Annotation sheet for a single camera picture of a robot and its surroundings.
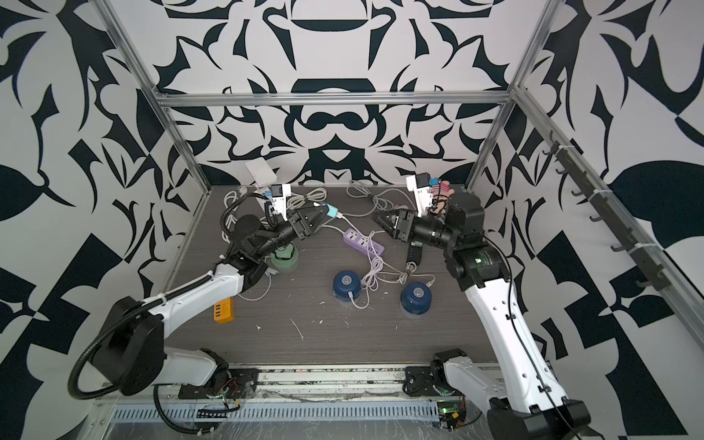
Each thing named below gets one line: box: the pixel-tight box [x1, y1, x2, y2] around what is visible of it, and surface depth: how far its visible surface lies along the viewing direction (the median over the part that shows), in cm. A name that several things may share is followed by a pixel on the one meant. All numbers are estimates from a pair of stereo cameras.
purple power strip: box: [342, 227, 385, 259], surface depth 102 cm
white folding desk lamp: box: [244, 157, 278, 187], surface depth 94 cm
